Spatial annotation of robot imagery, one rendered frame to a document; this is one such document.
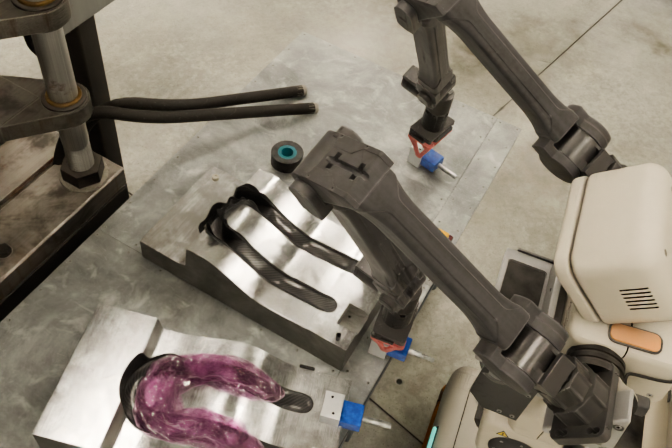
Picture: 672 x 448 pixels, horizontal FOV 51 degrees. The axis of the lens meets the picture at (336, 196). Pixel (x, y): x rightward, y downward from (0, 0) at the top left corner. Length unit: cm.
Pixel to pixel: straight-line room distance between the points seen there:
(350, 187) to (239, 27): 268
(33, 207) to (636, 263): 128
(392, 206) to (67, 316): 87
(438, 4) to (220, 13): 246
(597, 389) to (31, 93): 122
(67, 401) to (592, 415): 85
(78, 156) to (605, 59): 274
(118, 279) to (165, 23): 208
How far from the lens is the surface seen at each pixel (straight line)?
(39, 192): 178
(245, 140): 181
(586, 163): 130
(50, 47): 149
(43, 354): 152
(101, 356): 137
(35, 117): 158
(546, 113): 126
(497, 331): 98
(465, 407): 207
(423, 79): 153
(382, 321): 137
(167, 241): 154
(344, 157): 87
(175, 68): 324
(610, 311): 111
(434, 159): 178
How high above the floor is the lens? 211
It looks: 50 degrees down
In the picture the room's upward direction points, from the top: 9 degrees clockwise
